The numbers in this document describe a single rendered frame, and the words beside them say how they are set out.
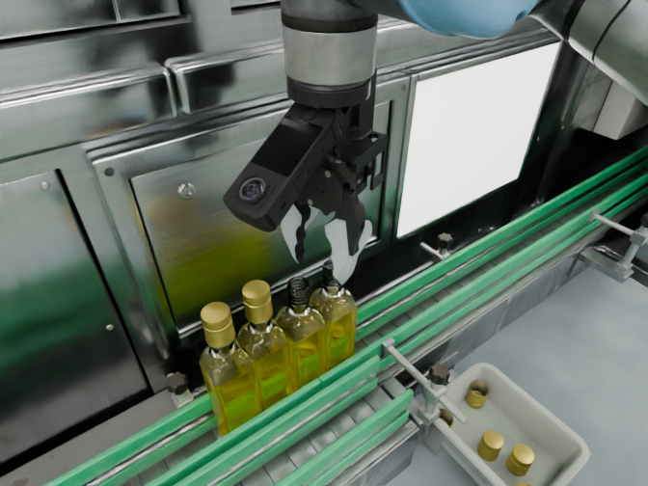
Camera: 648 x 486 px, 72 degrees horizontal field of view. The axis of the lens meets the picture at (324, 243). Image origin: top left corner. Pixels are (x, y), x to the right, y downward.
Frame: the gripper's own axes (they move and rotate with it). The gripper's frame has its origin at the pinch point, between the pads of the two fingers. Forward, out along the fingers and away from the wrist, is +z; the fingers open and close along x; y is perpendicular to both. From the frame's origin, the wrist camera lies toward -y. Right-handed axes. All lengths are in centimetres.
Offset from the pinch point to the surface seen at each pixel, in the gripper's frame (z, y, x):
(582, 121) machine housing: 17, 104, -13
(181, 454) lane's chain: 34.1, -15.1, 14.4
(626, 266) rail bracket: 34, 71, -34
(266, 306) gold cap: 7.7, -2.4, 6.0
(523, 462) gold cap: 41, 17, -28
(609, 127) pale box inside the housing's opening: 19, 111, -20
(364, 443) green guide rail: 30.9, 0.8, -7.8
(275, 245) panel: 11.8, 11.1, 16.3
